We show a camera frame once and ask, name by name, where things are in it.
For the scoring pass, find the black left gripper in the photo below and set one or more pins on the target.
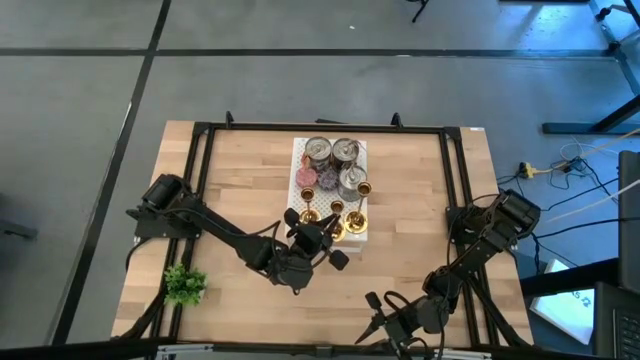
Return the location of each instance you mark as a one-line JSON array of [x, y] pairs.
[[309, 240]]

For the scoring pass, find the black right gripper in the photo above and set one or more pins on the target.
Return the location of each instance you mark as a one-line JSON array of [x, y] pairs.
[[402, 322]]

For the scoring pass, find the tall gold candlestick holder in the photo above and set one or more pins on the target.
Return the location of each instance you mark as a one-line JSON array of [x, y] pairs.
[[356, 222], [338, 230], [308, 215]]

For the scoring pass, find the dark floral round candle tin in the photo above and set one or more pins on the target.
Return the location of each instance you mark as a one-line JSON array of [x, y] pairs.
[[328, 178]]

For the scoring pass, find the pink floral round candle tin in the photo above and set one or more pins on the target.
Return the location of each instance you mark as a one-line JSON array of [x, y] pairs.
[[306, 177]]

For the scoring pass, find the tin can with twine knob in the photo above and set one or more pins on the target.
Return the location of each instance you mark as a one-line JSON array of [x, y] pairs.
[[351, 181], [345, 151]]

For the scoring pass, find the tin can with orange tag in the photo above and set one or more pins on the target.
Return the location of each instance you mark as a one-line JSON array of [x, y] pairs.
[[318, 150]]

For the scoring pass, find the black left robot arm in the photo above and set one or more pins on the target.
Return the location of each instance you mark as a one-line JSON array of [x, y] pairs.
[[220, 232]]

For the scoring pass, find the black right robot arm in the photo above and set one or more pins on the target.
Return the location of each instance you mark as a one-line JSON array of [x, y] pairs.
[[480, 240]]

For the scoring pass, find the white perforated shelf riser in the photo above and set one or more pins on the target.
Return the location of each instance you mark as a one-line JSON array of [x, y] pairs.
[[325, 200]]

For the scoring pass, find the small green potted plant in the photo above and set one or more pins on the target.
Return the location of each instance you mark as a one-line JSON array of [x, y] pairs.
[[184, 286]]

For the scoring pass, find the white printed box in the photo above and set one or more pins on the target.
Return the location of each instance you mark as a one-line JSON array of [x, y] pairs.
[[565, 310]]

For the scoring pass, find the yellow power plug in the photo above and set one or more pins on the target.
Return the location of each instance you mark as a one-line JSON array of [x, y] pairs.
[[527, 170]]

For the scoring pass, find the black laptop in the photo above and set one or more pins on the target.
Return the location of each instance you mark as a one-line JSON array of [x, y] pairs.
[[607, 320]]

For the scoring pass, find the black tripod leg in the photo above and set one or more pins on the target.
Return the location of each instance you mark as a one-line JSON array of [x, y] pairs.
[[419, 10]]

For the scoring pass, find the black overhead crossbar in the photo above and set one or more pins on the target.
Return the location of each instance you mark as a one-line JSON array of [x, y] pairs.
[[75, 348]]

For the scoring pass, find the black monitor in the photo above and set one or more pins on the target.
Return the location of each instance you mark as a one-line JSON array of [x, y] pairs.
[[630, 225]]

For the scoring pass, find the black office chair base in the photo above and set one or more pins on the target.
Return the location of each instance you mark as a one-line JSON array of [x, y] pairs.
[[625, 12]]

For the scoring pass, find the black aluminium rig frame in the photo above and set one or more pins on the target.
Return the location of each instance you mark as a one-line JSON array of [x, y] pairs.
[[327, 127]]

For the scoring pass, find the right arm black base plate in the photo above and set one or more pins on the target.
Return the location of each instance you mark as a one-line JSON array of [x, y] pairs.
[[465, 220]]

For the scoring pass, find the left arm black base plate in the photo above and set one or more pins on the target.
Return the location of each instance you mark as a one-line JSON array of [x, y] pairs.
[[150, 227]]

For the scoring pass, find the black frame strut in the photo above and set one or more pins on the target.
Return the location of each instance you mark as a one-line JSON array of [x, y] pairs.
[[570, 277]]

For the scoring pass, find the black desk leg frame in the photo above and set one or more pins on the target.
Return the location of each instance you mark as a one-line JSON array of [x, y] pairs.
[[575, 128]]

